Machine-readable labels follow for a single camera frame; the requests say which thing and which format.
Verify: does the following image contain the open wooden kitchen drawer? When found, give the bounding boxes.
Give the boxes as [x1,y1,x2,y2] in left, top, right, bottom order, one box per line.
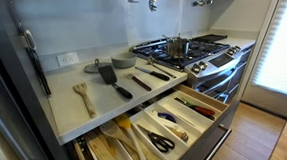
[69,79,244,160]

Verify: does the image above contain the long metal utensil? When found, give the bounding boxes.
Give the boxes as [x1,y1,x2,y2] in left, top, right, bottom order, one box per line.
[145,55,177,81]

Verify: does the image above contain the grey ceramic bowl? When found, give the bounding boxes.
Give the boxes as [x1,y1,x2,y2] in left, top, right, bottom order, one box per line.
[110,51,139,71]

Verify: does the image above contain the black spatula turner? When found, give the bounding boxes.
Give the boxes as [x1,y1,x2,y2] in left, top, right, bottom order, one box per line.
[97,63,135,102]

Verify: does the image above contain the stainless steel pot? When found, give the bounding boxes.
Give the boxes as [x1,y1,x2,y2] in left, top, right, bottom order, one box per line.
[162,32,192,61]

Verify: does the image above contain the grey pot lid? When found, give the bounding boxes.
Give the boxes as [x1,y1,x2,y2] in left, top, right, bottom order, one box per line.
[82,57,113,75]

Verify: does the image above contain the white cutlery organizer tray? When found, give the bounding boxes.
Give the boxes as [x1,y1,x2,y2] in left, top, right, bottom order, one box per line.
[127,87,227,160]

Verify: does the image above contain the yellow silicone spatula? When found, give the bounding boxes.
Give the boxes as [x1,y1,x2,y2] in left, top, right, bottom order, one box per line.
[115,112,151,160]

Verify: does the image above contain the wooden spoon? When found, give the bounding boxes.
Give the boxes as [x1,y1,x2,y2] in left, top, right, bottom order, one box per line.
[99,117,167,160]

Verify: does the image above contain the wooden slotted spatula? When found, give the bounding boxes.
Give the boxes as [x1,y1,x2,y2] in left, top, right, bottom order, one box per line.
[72,81,99,120]

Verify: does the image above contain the black kitchen scissors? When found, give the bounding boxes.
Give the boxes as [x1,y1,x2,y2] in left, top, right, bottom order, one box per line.
[136,121,177,155]

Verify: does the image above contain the stainless gas range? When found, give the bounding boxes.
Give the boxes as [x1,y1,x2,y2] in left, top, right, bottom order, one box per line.
[128,31,257,111]

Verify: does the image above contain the black cast iron griddle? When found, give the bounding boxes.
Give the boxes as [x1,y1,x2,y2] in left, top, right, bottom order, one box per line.
[190,33,229,45]

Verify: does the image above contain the hanging metal slotted spoon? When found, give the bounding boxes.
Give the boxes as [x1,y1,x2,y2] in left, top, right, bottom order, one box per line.
[148,0,159,14]

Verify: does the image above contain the bamboo utensil tray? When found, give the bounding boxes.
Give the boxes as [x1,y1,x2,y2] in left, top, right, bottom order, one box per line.
[86,129,141,160]

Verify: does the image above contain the black hanging strip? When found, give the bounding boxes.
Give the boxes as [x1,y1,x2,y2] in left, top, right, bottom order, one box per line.
[7,0,52,100]

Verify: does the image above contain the stainless steel refrigerator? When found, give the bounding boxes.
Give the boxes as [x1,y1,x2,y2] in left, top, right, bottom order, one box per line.
[0,0,74,160]

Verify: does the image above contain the white window blind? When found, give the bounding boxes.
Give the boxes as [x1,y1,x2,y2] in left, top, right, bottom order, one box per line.
[247,0,287,103]

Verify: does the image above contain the black handled kitchen knife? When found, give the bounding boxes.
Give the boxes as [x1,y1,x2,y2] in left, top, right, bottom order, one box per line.
[134,63,172,85]

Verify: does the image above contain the blue handled peeler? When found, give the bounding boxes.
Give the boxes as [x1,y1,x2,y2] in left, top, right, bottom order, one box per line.
[152,108,178,125]

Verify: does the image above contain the green handled utensil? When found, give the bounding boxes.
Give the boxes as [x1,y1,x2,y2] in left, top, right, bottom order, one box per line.
[174,95,199,111]

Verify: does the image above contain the red handled utensil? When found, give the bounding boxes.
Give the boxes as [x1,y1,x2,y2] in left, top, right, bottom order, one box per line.
[188,104,217,118]

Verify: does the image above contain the white wall power outlet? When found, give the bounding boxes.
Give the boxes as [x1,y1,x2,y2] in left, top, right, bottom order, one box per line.
[56,51,81,68]

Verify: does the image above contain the metal drawer handle bar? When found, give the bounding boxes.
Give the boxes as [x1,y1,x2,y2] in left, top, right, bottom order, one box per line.
[196,123,235,160]

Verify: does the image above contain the white wall hook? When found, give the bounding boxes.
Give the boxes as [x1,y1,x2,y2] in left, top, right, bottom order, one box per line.
[21,27,37,51]

